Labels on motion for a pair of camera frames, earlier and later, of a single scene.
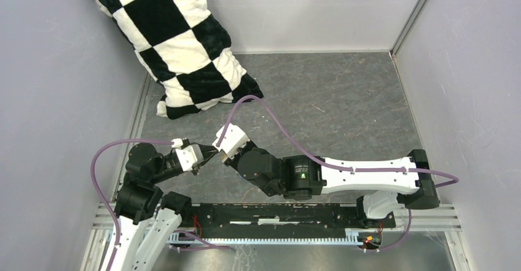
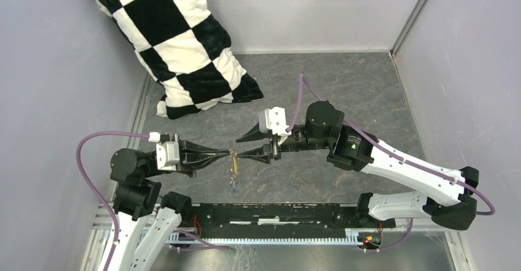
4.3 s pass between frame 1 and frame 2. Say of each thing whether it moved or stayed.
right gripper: moved
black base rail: stayed
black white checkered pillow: stayed
